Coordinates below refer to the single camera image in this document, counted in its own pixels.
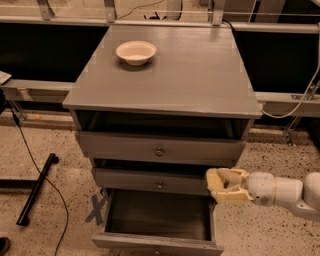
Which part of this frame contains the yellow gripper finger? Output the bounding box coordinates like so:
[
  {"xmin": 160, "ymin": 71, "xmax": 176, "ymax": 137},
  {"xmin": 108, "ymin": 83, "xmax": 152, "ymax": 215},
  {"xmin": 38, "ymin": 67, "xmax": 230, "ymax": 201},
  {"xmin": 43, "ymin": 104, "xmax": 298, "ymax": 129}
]
[
  {"xmin": 211, "ymin": 187, "xmax": 252, "ymax": 204},
  {"xmin": 217, "ymin": 168, "xmax": 249, "ymax": 187}
]

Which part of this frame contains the grey tape cross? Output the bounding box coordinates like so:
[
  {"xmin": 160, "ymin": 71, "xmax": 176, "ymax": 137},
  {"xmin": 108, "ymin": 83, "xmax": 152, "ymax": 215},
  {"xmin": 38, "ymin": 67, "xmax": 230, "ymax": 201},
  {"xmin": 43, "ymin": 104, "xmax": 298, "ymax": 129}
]
[{"xmin": 85, "ymin": 195, "xmax": 107, "ymax": 225}]

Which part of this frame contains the black floor cable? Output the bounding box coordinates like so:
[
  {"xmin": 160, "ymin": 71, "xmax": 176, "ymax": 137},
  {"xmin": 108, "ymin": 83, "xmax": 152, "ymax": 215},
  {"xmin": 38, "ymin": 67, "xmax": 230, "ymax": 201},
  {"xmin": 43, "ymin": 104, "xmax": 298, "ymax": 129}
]
[{"xmin": 9, "ymin": 106, "xmax": 70, "ymax": 256}]

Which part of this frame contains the grey top drawer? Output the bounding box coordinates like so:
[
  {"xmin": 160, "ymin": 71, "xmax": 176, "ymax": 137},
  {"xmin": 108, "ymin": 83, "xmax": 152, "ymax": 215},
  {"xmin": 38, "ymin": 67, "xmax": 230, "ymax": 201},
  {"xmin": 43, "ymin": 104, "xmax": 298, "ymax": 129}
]
[{"xmin": 76, "ymin": 131, "xmax": 245, "ymax": 167}]

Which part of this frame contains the black metal stand leg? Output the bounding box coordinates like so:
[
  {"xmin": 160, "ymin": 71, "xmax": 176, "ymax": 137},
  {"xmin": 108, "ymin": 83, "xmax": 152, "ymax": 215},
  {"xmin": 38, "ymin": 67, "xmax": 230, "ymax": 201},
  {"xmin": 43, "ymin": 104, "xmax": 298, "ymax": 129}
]
[{"xmin": 0, "ymin": 153, "xmax": 59, "ymax": 226}]

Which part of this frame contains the grey wooden drawer cabinet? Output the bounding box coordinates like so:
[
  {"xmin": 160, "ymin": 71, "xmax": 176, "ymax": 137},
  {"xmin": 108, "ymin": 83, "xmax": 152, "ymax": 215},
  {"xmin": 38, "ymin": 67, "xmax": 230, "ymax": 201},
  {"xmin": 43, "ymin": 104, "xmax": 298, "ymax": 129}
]
[{"xmin": 63, "ymin": 25, "xmax": 261, "ymax": 175}]

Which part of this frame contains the grey open bottom drawer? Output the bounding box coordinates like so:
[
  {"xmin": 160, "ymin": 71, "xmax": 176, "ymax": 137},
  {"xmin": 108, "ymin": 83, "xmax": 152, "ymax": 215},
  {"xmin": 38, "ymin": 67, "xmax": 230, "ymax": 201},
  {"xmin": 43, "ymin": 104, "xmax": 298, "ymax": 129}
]
[{"xmin": 92, "ymin": 189, "xmax": 224, "ymax": 256}]

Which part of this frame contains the metal rail frame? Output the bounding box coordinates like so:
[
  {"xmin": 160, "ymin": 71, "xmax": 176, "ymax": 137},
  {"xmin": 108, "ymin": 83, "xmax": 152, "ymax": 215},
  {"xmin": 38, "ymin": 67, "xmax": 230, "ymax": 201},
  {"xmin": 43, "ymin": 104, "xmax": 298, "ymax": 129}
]
[{"xmin": 0, "ymin": 0, "xmax": 320, "ymax": 119}]

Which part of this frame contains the white cable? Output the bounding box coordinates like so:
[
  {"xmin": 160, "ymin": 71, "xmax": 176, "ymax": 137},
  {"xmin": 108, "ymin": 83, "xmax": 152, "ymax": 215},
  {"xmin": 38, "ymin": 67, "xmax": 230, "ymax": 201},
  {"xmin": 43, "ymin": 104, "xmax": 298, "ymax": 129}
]
[{"xmin": 259, "ymin": 23, "xmax": 320, "ymax": 120}]

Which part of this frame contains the yellow sponge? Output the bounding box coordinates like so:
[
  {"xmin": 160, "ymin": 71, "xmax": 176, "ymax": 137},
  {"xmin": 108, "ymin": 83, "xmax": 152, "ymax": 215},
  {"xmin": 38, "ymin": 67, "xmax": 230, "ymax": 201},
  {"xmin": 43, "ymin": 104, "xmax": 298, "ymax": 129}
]
[{"xmin": 206, "ymin": 168, "xmax": 224, "ymax": 197}]

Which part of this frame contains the white bowl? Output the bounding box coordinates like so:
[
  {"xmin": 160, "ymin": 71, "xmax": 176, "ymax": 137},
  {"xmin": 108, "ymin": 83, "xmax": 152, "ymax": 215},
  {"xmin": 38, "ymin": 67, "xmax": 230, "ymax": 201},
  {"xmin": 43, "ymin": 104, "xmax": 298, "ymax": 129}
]
[{"xmin": 116, "ymin": 41, "xmax": 157, "ymax": 66}]

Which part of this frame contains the grey middle drawer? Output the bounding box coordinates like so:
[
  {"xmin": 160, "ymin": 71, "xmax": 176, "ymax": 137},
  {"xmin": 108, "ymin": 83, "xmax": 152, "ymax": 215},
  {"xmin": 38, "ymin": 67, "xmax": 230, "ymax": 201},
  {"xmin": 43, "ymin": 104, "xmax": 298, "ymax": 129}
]
[{"xmin": 92, "ymin": 168, "xmax": 210, "ymax": 196}]

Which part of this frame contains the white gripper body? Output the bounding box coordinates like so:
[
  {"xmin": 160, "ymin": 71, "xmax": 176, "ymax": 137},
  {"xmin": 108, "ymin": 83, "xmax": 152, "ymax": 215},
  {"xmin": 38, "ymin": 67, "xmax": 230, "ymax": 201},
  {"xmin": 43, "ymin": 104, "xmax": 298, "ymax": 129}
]
[{"xmin": 248, "ymin": 172, "xmax": 275, "ymax": 206}]

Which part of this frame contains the dark shoe tip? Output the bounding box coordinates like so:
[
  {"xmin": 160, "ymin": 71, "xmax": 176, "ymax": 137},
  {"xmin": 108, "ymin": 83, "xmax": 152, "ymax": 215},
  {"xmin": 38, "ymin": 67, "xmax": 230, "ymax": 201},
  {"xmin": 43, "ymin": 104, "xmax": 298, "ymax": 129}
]
[{"xmin": 0, "ymin": 237, "xmax": 10, "ymax": 256}]

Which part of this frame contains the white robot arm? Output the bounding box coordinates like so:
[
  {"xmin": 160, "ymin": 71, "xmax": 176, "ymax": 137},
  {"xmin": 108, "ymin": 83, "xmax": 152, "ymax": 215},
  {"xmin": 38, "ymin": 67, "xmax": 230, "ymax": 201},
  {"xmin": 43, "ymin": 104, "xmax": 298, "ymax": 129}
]
[{"xmin": 206, "ymin": 168, "xmax": 320, "ymax": 222}]

